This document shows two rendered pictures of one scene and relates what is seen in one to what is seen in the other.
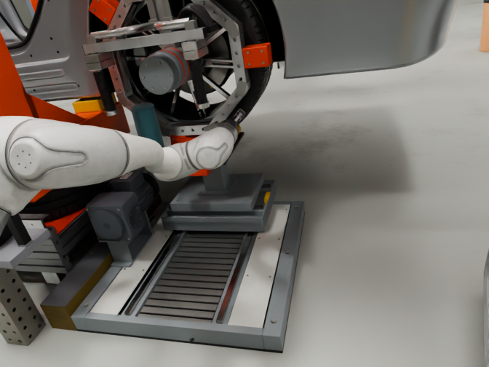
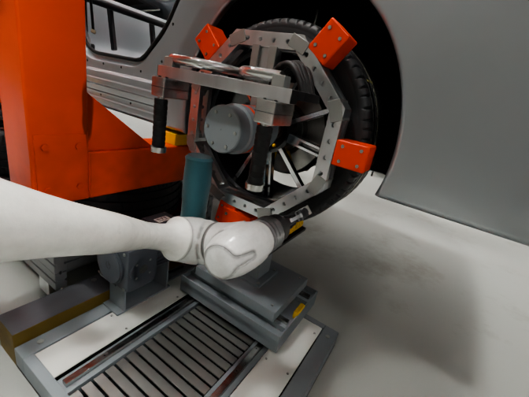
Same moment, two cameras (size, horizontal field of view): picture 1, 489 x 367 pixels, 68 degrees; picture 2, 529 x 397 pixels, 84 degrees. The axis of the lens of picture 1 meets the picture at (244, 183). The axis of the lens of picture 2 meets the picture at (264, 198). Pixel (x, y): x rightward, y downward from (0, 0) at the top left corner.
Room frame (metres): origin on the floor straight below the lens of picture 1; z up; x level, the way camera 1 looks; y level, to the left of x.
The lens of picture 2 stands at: (0.53, -0.06, 0.97)
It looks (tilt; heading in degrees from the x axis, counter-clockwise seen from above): 20 degrees down; 11
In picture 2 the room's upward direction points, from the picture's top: 11 degrees clockwise
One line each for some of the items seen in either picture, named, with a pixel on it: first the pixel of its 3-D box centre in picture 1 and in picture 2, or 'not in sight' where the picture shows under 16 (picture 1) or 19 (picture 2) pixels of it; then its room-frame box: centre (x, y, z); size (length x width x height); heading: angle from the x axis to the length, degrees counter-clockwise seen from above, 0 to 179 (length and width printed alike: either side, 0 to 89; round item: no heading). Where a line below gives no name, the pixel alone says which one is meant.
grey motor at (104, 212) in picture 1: (136, 210); (157, 257); (1.45, 0.50, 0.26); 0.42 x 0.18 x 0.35; 162
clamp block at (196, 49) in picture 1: (195, 47); (275, 112); (1.20, 0.08, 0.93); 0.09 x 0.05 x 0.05; 162
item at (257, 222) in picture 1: (221, 203); (249, 289); (1.61, 0.13, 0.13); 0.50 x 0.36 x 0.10; 72
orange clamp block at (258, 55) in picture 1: (257, 55); (353, 155); (1.36, -0.12, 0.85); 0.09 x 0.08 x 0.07; 72
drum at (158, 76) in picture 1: (168, 69); (243, 129); (1.38, 0.20, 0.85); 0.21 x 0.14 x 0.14; 162
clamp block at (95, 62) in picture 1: (100, 60); (171, 87); (1.30, 0.41, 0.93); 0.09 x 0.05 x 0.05; 162
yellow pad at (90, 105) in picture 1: (94, 102); (176, 135); (1.73, 0.63, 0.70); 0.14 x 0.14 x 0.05; 72
